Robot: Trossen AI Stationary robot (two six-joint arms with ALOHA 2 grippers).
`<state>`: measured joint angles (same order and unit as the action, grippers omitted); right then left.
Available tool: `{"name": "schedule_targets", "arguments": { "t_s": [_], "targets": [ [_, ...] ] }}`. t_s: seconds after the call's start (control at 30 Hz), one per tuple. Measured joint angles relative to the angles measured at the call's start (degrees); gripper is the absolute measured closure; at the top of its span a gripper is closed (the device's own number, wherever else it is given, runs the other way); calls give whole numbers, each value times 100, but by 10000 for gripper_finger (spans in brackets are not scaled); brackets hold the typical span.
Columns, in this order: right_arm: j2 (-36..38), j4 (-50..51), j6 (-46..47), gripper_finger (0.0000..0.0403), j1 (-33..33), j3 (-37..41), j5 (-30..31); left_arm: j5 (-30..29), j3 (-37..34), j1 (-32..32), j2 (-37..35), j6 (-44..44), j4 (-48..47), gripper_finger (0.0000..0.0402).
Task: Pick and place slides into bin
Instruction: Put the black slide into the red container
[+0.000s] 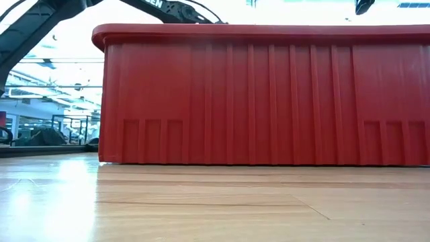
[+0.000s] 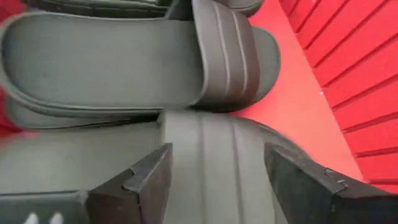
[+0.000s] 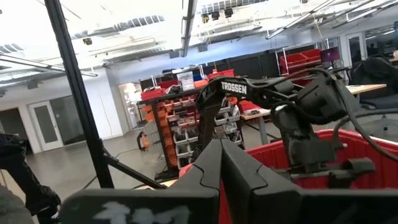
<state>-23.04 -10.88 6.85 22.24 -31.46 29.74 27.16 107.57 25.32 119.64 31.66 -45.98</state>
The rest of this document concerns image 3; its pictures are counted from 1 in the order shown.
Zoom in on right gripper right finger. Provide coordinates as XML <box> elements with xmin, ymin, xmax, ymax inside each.
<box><xmin>221</xmin><ymin>139</ymin><xmax>398</xmax><ymax>224</ymax></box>

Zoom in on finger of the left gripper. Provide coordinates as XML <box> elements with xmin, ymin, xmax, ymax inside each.
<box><xmin>328</xmin><ymin>157</ymin><xmax>376</xmax><ymax>189</ymax></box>

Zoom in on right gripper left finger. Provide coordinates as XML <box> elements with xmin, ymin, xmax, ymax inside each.
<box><xmin>58</xmin><ymin>139</ymin><xmax>223</xmax><ymax>224</ymax></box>

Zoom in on red plastic bin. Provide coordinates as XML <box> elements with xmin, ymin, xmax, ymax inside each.
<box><xmin>178</xmin><ymin>129</ymin><xmax>398</xmax><ymax>224</ymax></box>

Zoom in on storage rack with bins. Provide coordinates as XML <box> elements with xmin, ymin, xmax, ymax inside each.
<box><xmin>136</xmin><ymin>67</ymin><xmax>246</xmax><ymax>183</ymax></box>

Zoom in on purple screen monitor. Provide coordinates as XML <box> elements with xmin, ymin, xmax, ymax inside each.
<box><xmin>320</xmin><ymin>46</ymin><xmax>342</xmax><ymax>63</ymax></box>

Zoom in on black office chair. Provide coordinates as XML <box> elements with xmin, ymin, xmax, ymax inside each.
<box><xmin>350</xmin><ymin>55</ymin><xmax>398</xmax><ymax>110</ymax></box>

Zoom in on white glass door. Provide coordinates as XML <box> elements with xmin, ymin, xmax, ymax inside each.
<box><xmin>27</xmin><ymin>100</ymin><xmax>65</xmax><ymax>152</ymax></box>

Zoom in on person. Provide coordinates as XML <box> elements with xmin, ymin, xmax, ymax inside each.
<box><xmin>0</xmin><ymin>185</ymin><xmax>35</xmax><ymax>224</ymax></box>

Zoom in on ceiling tube light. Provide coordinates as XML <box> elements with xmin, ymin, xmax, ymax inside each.
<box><xmin>0</xmin><ymin>53</ymin><xmax>99</xmax><ymax>78</ymax></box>

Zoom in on wire cart red totes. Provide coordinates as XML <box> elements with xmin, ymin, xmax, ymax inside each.
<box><xmin>274</xmin><ymin>46</ymin><xmax>323</xmax><ymax>85</ymax></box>

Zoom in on black aluminium frame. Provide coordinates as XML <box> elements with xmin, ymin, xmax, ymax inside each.
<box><xmin>43</xmin><ymin>0</ymin><xmax>169</xmax><ymax>190</ymax></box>

